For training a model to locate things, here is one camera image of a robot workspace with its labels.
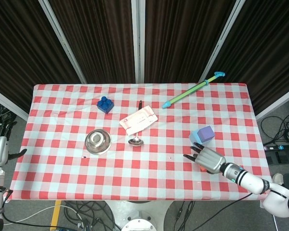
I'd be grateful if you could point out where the blue toy building brick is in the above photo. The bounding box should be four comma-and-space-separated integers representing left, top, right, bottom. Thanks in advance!
97, 96, 115, 115

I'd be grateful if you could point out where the black floor cable bundle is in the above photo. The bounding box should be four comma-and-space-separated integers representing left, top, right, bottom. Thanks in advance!
260, 98, 289, 146
0, 96, 18, 135
62, 201, 122, 231

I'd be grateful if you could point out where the red white checked tablecloth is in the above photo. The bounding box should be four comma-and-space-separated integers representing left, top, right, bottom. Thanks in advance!
9, 83, 277, 202

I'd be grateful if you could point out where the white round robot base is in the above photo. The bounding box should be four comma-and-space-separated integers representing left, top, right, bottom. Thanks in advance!
105, 200, 174, 231

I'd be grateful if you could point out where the large light blue foam cube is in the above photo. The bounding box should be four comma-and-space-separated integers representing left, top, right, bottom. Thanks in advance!
188, 130, 216, 148

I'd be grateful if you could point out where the pink white wet wipes pack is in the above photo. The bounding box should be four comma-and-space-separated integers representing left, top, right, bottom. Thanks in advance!
119, 105, 159, 136

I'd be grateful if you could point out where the long black arm cable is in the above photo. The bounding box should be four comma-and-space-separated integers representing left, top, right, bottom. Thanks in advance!
187, 192, 254, 231

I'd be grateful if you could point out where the steel ladle black handle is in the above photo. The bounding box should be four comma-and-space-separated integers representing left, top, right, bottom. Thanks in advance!
128, 100, 145, 147

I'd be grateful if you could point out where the dark brown curtain panel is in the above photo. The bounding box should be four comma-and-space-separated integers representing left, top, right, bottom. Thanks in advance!
213, 0, 289, 112
48, 0, 136, 84
144, 0, 237, 84
0, 0, 82, 114

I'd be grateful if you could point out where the white partition post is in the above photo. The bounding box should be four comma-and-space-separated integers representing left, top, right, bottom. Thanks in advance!
0, 86, 29, 121
38, 0, 87, 84
131, 0, 146, 84
198, 0, 246, 84
255, 84, 289, 121

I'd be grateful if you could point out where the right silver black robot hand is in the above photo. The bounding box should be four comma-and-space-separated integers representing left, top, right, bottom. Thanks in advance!
183, 141, 227, 174

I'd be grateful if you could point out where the green blue water squirter toy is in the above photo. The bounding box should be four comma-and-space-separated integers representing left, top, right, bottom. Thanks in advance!
161, 71, 226, 109

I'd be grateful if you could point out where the purple foam cube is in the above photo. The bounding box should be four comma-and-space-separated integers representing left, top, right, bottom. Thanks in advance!
197, 125, 216, 143

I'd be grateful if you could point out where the black power strip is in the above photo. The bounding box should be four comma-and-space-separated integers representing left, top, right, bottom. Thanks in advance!
263, 143, 289, 152

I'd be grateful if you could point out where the white shoe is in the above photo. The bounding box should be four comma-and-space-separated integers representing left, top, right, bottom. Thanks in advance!
272, 172, 284, 185

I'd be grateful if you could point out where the stainless steel bowl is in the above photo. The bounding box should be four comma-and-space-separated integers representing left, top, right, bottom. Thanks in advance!
84, 128, 113, 155

